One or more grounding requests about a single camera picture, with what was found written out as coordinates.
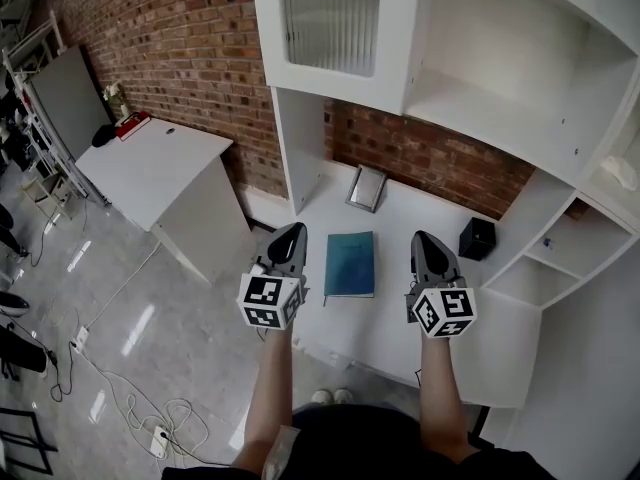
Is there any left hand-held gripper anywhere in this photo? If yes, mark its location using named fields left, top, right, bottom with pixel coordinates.
left=237, top=221, right=311, bottom=330

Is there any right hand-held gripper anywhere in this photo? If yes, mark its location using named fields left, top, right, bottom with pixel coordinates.
left=404, top=230, right=479, bottom=341

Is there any teal notebook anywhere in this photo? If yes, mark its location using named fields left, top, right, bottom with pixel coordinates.
left=322, top=230, right=377, bottom=309

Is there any person's right forearm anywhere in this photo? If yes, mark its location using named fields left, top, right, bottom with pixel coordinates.
left=417, top=335, right=480, bottom=463

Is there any person's left forearm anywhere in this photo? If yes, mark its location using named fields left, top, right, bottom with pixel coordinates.
left=231, top=325, right=297, bottom=475

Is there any red book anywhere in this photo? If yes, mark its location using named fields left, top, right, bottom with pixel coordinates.
left=114, top=110, right=153, bottom=143

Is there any small black box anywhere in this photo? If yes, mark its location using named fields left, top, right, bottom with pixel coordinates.
left=457, top=215, right=498, bottom=263

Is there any white desk with drawers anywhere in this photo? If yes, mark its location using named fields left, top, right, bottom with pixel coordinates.
left=239, top=160, right=544, bottom=410

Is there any small white desk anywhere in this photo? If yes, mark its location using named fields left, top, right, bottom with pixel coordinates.
left=74, top=117, right=252, bottom=286

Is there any white hutch shelf unit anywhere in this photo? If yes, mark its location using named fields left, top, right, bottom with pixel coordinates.
left=249, top=0, right=640, bottom=310

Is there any person's black shirt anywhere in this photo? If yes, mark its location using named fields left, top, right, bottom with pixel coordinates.
left=161, top=403, right=557, bottom=480

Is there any clear plastic pouch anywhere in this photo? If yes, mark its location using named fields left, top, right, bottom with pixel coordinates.
left=261, top=424, right=302, bottom=480

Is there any crumpled white cloth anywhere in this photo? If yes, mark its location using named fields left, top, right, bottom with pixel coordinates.
left=599, top=154, right=639, bottom=192

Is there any black cap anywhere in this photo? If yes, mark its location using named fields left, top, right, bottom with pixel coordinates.
left=90, top=123, right=119, bottom=149

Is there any white flower vase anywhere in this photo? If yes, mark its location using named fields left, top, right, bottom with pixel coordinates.
left=101, top=81, right=131, bottom=120

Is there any ribbed glass cabinet door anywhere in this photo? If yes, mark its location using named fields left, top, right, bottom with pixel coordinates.
left=251, top=0, right=432, bottom=115

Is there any wooden stool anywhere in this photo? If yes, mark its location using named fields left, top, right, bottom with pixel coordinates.
left=19, top=172, right=82, bottom=225

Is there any grey cabinet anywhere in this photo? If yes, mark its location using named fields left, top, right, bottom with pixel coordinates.
left=29, top=44, right=116, bottom=162

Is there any white metal rack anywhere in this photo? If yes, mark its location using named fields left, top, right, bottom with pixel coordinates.
left=1, top=9, right=109, bottom=205

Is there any grey picture frame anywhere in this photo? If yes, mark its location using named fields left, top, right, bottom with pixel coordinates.
left=344, top=163, right=389, bottom=215

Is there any long white cable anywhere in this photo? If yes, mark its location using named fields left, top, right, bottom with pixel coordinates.
left=54, top=239, right=164, bottom=332

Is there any white power strip with cables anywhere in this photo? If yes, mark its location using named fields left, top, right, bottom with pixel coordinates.
left=74, top=346, right=212, bottom=470

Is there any black power cable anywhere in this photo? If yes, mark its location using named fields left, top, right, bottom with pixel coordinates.
left=159, top=429, right=237, bottom=470

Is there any thin black floor cable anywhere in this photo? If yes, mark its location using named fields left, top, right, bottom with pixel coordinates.
left=46, top=339, right=77, bottom=404

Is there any black metal frame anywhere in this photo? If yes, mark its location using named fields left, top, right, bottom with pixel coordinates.
left=0, top=406, right=59, bottom=477

